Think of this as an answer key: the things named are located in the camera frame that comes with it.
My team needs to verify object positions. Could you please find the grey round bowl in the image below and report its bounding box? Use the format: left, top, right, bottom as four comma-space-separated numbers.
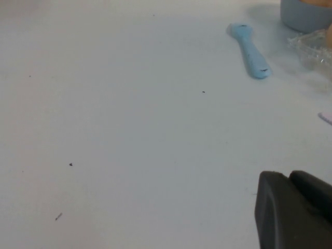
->
280, 0, 332, 33

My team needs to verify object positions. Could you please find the clear plastic egg box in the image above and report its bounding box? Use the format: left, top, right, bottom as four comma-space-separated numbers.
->
287, 29, 332, 78

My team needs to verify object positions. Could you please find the pink plastic knife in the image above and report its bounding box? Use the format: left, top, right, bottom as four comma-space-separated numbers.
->
318, 112, 332, 125

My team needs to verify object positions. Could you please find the light blue plastic fork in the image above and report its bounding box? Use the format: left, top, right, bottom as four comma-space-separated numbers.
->
227, 22, 272, 80

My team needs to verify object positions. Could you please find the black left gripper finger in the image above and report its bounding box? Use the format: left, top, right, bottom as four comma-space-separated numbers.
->
255, 170, 332, 249

